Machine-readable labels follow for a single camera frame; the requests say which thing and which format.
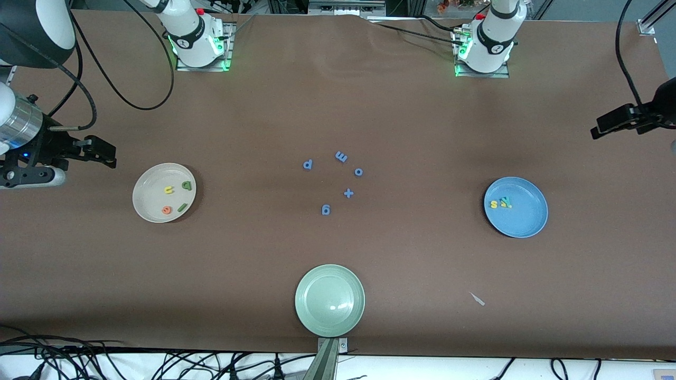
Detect beige round plate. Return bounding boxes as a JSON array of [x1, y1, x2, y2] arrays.
[[132, 163, 197, 223]]

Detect blue round plate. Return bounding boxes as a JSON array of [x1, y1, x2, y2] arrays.
[[484, 176, 549, 239]]

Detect brown table cover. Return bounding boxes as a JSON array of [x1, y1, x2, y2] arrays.
[[0, 9, 676, 360]]

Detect pale green round plate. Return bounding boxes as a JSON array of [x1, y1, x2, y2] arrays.
[[295, 264, 366, 338]]

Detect grey metal box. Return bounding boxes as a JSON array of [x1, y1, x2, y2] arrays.
[[308, 0, 387, 15]]

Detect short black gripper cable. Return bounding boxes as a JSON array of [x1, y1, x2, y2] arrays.
[[50, 40, 99, 130]]

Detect aluminium frame profile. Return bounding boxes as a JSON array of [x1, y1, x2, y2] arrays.
[[636, 0, 676, 36]]

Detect tangled black cable bundle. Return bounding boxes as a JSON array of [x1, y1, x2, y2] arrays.
[[0, 325, 312, 380]]

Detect black cable behind table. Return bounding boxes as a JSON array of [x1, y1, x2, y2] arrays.
[[364, 20, 468, 47]]

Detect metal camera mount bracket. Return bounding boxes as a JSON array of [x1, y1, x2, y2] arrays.
[[301, 337, 349, 380]]

